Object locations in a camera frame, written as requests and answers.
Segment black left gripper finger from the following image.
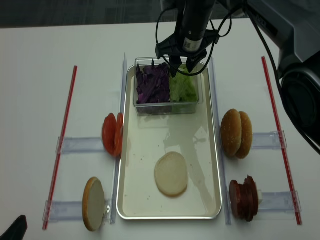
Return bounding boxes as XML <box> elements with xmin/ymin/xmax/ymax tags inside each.
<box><xmin>0</xmin><ymin>215</ymin><xmax>28</xmax><ymax>240</ymax></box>

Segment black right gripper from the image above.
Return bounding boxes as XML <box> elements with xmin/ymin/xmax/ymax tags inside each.
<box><xmin>155</xmin><ymin>0</ymin><xmax>218</xmax><ymax>77</ymax></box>

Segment green lettuce leaves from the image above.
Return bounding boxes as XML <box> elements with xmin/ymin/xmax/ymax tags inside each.
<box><xmin>169</xmin><ymin>72</ymin><xmax>199</xmax><ymax>114</ymax></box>

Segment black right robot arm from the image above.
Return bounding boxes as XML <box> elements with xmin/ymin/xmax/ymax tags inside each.
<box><xmin>155</xmin><ymin>0</ymin><xmax>320</xmax><ymax>151</ymax></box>

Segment inner tomato slice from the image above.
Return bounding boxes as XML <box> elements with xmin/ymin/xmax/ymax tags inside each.
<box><xmin>113</xmin><ymin>112</ymin><xmax>124</xmax><ymax>157</ymax></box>

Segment tomato slice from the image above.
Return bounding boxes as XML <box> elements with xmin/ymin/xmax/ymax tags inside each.
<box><xmin>101</xmin><ymin>113</ymin><xmax>116</xmax><ymax>156</ymax></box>
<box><xmin>113</xmin><ymin>112</ymin><xmax>124</xmax><ymax>157</ymax></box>

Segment outer tomato slice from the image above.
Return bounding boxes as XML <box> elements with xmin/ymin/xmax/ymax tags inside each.
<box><xmin>101</xmin><ymin>113</ymin><xmax>116</xmax><ymax>156</ymax></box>

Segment clear tomato pusher track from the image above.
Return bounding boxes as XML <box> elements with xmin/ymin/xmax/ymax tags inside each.
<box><xmin>56</xmin><ymin>137</ymin><xmax>105</xmax><ymax>155</ymax></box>

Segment front meat patty slice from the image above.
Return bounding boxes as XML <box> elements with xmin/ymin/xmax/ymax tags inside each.
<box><xmin>229</xmin><ymin>180</ymin><xmax>242</xmax><ymax>219</ymax></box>

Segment white meat pusher block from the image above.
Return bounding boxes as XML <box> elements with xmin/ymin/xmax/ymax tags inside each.
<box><xmin>257</xmin><ymin>189</ymin><xmax>263</xmax><ymax>205</ymax></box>

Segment rear meat patty stack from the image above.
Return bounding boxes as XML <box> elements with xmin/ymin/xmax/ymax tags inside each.
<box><xmin>238</xmin><ymin>175</ymin><xmax>259</xmax><ymax>222</ymax></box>

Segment clear meat pusher track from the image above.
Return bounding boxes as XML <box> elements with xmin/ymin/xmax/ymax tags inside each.
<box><xmin>254</xmin><ymin>191</ymin><xmax>302</xmax><ymax>220</ymax></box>

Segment purple cabbage leaves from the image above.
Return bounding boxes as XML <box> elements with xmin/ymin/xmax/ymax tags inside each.
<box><xmin>136</xmin><ymin>60</ymin><xmax>170</xmax><ymax>104</ymax></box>

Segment clear plastic salad box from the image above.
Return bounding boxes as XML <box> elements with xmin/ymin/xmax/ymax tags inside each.
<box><xmin>133</xmin><ymin>57</ymin><xmax>202</xmax><ymax>116</ymax></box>

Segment clear bun pusher track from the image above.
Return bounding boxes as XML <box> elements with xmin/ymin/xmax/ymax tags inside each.
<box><xmin>42</xmin><ymin>199</ymin><xmax>115</xmax><ymax>224</ymax></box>

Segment upright bun bottom half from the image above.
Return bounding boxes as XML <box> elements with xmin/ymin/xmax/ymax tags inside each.
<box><xmin>82</xmin><ymin>177</ymin><xmax>105</xmax><ymax>232</ymax></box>

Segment left sesame bun top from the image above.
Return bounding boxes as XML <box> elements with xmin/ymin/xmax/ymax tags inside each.
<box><xmin>220</xmin><ymin>109</ymin><xmax>242</xmax><ymax>157</ymax></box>

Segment sesame bun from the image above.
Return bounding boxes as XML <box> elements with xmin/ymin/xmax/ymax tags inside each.
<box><xmin>235</xmin><ymin>111</ymin><xmax>253</xmax><ymax>159</ymax></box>
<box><xmin>220</xmin><ymin>109</ymin><xmax>242</xmax><ymax>157</ymax></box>

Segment right sesame bun top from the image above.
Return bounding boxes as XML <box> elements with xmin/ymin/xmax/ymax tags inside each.
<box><xmin>235</xmin><ymin>111</ymin><xmax>253</xmax><ymax>159</ymax></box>

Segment silver metal tray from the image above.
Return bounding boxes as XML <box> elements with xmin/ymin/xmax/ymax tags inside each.
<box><xmin>116</xmin><ymin>65</ymin><xmax>223</xmax><ymax>220</ymax></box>

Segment bun bottom on tray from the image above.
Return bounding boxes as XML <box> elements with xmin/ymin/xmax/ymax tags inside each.
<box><xmin>154</xmin><ymin>151</ymin><xmax>188</xmax><ymax>197</ymax></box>

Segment clear sesame bun track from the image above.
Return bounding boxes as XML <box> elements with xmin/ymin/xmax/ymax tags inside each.
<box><xmin>251</xmin><ymin>131</ymin><xmax>288</xmax><ymax>150</ymax></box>

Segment right red rail strip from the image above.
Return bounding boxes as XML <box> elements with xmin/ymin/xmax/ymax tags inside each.
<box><xmin>261</xmin><ymin>56</ymin><xmax>303</xmax><ymax>226</ymax></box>

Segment red rail strip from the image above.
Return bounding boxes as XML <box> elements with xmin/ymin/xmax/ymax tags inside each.
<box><xmin>42</xmin><ymin>65</ymin><xmax>78</xmax><ymax>231</ymax></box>
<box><xmin>261</xmin><ymin>56</ymin><xmax>303</xmax><ymax>226</ymax></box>

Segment left red rail strip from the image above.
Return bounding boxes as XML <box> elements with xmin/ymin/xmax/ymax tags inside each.
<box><xmin>42</xmin><ymin>65</ymin><xmax>78</xmax><ymax>231</ymax></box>

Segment left clear long rail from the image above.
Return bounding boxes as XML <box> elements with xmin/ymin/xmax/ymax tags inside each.
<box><xmin>109</xmin><ymin>52</ymin><xmax>129</xmax><ymax>225</ymax></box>

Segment clear long rail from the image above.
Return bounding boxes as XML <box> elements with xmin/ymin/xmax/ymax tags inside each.
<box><xmin>109</xmin><ymin>52</ymin><xmax>129</xmax><ymax>225</ymax></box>
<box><xmin>208</xmin><ymin>57</ymin><xmax>232</xmax><ymax>226</ymax></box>

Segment right clear long rail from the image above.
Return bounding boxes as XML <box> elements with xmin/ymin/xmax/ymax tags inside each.
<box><xmin>208</xmin><ymin>57</ymin><xmax>232</xmax><ymax>226</ymax></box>

